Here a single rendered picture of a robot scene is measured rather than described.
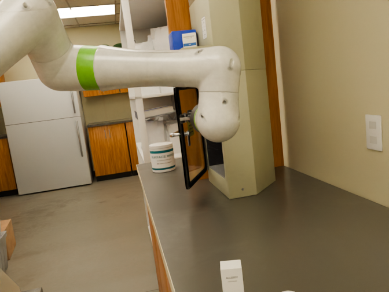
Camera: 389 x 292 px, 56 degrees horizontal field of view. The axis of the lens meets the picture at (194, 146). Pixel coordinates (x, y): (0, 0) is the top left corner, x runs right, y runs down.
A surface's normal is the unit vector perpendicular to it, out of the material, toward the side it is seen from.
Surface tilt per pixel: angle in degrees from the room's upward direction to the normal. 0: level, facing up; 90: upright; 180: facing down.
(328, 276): 0
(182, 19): 90
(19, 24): 87
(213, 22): 90
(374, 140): 90
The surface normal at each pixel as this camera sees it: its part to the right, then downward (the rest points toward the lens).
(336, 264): -0.12, -0.98
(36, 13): 0.66, 0.07
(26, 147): 0.21, 0.13
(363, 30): -0.97, 0.15
